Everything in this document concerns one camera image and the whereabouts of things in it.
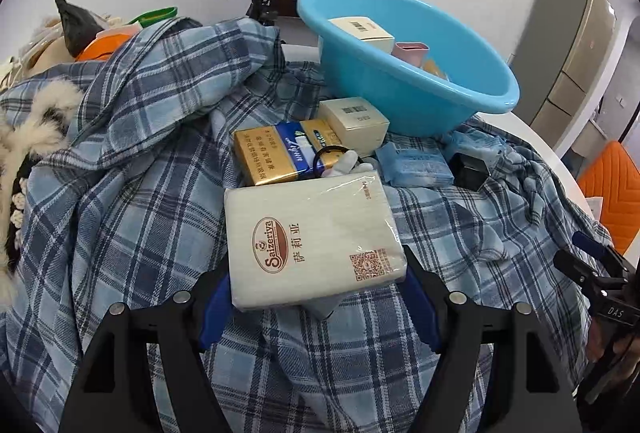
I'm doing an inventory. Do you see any gold and blue tissue pack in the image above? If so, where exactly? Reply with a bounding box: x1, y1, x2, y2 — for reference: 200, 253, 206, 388
233, 119, 346, 187

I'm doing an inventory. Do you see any orange quilted chair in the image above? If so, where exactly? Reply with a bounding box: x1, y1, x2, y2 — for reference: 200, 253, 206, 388
576, 140, 640, 256

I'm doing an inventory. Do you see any white paper sheet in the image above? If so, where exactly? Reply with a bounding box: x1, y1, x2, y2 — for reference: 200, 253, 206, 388
582, 195, 608, 221

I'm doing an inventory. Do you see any person's right hand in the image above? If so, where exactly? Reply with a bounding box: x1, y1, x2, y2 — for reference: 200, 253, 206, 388
587, 313, 640, 362

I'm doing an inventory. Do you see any white tissue pack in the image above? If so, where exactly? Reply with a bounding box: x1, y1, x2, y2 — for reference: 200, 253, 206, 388
223, 171, 407, 312

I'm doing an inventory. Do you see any blue wipes packet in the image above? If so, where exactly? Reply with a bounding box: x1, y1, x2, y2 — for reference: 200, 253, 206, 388
442, 129, 506, 164
375, 142, 455, 188

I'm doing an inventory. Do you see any pink cup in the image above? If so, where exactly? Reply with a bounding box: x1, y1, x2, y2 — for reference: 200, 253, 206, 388
391, 41, 430, 68

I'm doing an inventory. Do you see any black hair tie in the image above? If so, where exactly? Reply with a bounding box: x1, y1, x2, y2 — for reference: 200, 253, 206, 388
312, 145, 351, 177

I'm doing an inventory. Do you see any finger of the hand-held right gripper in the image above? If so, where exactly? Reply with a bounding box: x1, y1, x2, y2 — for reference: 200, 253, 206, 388
553, 250, 628, 294
572, 231, 631, 275

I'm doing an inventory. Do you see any green plastic item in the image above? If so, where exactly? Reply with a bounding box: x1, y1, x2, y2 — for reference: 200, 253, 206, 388
126, 6, 179, 26

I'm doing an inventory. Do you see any grey low cabinet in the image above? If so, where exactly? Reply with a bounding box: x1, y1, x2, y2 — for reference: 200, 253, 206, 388
572, 110, 618, 161

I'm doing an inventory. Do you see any small black box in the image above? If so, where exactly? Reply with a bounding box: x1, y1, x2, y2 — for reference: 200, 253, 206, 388
450, 152, 493, 192

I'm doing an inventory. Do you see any blue plaid shirt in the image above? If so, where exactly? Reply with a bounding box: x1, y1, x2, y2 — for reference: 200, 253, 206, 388
0, 17, 616, 433

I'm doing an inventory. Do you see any blue plastic basin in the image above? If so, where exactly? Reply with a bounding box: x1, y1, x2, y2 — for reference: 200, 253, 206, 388
297, 0, 521, 137

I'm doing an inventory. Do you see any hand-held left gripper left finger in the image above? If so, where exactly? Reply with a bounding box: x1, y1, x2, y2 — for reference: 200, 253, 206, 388
57, 258, 236, 433

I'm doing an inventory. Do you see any beige refrigerator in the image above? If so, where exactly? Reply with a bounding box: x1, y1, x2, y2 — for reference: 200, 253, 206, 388
510, 0, 618, 154

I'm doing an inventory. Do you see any cream fur scarf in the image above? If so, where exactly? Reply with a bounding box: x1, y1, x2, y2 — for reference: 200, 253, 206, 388
0, 80, 83, 314

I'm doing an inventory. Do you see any orange round item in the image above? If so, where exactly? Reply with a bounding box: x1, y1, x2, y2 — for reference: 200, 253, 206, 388
75, 27, 146, 62

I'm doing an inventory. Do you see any cream box with barcode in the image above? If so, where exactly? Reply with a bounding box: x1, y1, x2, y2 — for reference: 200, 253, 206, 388
328, 17, 396, 54
318, 97, 391, 158

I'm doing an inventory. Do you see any black pointed cloth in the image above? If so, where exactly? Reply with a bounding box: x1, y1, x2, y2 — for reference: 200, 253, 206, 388
52, 0, 106, 60

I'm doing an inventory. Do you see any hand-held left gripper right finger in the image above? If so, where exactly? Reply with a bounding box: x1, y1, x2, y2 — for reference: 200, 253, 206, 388
401, 244, 583, 433

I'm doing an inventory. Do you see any black knitted item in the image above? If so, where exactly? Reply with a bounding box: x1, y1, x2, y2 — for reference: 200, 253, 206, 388
9, 152, 37, 230

